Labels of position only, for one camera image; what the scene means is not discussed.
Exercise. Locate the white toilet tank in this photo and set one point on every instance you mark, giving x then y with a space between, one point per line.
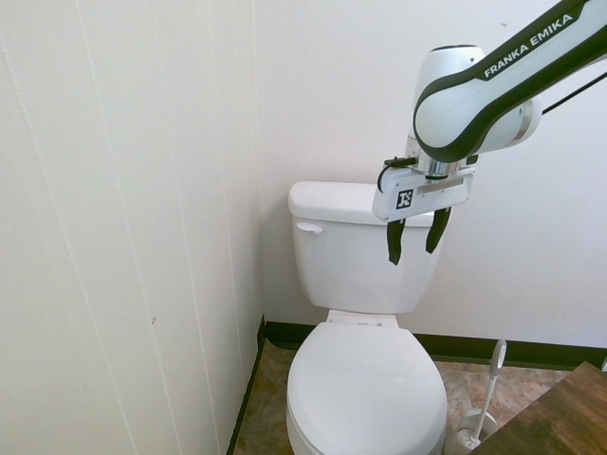
360 270

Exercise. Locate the white toilet brush holder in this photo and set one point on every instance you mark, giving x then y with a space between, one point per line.
467 436

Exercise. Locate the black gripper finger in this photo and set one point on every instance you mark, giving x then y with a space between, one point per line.
395 239
436 232

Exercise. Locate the white gripper body with marker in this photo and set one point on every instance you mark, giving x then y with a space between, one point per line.
417 194

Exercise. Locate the dark wooden table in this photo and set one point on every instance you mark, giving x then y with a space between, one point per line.
555 417

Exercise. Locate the white toilet tank lid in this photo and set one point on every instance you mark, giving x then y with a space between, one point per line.
332 201

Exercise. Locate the white Franka Emika robot arm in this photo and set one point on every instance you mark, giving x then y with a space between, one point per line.
467 102

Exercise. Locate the white toilet seat lid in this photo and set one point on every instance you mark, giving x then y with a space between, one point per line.
362 374

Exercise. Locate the white toilet flush lever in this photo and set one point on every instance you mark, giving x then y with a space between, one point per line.
309 228

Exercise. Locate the white toilet brush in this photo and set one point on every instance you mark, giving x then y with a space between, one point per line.
488 379

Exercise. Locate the white toilet bowl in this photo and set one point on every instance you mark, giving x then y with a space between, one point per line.
303 438

